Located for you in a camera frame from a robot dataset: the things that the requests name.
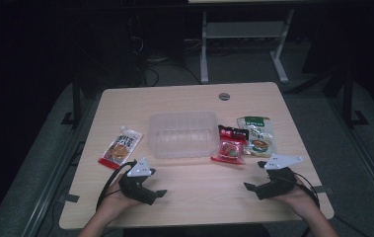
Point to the grey tape strip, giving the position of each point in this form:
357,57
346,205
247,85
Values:
322,190
68,198

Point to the white metal desk frame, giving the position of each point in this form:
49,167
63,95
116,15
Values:
240,29

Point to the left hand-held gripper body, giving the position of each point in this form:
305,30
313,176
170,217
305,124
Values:
135,188

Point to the grey round table grommet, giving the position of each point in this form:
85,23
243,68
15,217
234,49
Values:
224,96

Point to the white spouted sauce pouch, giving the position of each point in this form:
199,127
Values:
120,149

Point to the person's left hand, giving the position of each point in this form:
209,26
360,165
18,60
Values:
115,201

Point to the person's right hand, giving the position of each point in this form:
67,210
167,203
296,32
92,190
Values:
294,199

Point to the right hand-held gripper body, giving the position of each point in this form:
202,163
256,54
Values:
278,186

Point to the black metal stand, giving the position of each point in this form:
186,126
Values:
76,98
349,98

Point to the green and white packet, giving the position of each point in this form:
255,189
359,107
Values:
259,138

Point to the clear plastic container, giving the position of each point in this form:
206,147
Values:
183,135

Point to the red snack packet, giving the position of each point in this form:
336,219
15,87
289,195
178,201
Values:
230,148

